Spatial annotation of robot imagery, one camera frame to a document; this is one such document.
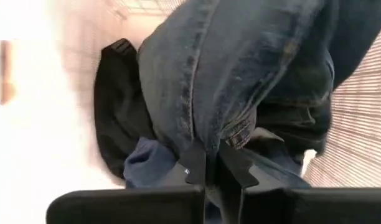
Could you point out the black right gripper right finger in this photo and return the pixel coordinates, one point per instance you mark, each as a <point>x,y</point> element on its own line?
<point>318,207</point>

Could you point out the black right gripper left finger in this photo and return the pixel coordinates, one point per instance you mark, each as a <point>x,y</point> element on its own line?
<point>131,207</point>

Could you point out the navy blue garment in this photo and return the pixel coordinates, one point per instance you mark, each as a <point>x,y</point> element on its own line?
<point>147,161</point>

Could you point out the black garment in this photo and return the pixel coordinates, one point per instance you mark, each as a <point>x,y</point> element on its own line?
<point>115,109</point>

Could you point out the dark denim jeans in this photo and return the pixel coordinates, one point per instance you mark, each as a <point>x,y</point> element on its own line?
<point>228,77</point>

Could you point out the white perforated laundry basket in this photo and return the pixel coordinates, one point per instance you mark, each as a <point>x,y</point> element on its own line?
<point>358,124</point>

